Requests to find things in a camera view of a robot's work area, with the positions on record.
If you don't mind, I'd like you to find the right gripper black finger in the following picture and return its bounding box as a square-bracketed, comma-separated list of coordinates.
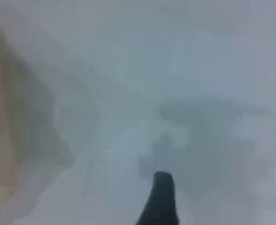
[135, 171, 181, 225]

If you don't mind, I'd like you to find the cream canvas bag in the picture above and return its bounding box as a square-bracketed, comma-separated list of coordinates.
[0, 14, 75, 188]

